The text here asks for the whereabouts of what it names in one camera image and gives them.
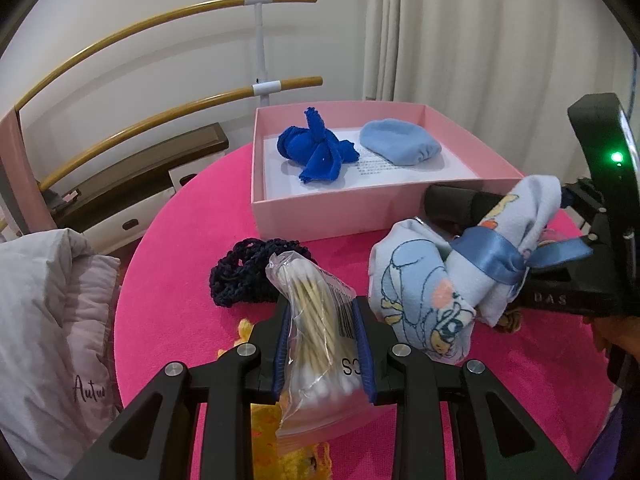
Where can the white barre post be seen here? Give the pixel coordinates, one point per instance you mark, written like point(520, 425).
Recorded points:
point(260, 40)

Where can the royal blue sock bundle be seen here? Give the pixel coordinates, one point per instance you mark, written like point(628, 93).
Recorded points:
point(312, 147)

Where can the light blue fleece cap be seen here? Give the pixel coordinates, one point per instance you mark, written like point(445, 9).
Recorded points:
point(400, 142)

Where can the long wooden barre rail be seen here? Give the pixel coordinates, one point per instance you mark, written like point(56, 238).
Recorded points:
point(150, 25)

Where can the cream curtain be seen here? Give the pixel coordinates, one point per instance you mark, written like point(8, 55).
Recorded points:
point(475, 35)

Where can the pink hanging mat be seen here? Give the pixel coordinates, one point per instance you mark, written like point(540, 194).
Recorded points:
point(20, 170)

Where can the white quilted bedding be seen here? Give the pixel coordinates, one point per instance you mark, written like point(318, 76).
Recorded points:
point(35, 320)

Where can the white drawer unit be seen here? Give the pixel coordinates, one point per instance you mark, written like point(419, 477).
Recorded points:
point(125, 215)

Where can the navy crochet pouch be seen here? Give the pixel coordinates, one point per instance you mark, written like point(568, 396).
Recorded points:
point(240, 275)

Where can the bag of cotton swabs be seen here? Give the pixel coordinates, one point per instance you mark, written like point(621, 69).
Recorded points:
point(310, 320)

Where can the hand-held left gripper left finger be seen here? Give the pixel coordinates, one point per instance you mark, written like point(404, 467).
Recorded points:
point(283, 360)

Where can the black soft case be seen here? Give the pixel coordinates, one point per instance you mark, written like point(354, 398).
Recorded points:
point(450, 205)

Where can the black barre base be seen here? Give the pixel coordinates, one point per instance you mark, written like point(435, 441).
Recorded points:
point(60, 199)

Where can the person's right hand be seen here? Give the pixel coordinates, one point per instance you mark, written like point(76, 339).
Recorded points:
point(617, 332)

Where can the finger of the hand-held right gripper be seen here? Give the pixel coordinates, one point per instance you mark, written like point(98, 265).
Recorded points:
point(590, 200)
point(555, 272)

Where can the yellow plush toy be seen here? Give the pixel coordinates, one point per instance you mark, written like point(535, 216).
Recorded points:
point(300, 460)

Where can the pink cardboard box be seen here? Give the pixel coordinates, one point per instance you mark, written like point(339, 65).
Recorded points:
point(350, 215)

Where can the pale pink quilted bedding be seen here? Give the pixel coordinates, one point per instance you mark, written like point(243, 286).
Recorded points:
point(95, 300)

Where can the white paper sheet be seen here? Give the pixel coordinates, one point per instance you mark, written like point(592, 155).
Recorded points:
point(380, 172)

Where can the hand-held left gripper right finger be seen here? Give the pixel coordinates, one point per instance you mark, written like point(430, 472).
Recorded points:
point(364, 360)

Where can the short wooden barre rail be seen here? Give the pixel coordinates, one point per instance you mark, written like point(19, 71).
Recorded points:
point(150, 120)

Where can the brown fuzzy item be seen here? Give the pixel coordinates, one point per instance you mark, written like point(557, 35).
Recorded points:
point(509, 321)

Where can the pink tablecloth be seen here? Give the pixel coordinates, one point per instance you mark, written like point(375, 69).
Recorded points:
point(190, 240)

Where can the light blue printed cloth bundle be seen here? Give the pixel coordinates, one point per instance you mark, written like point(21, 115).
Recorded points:
point(425, 280)

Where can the dark brown wooden board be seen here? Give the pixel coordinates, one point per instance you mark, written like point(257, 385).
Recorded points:
point(165, 155)

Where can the person's purple clothing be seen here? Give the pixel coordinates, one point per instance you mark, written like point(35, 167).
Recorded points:
point(622, 445)

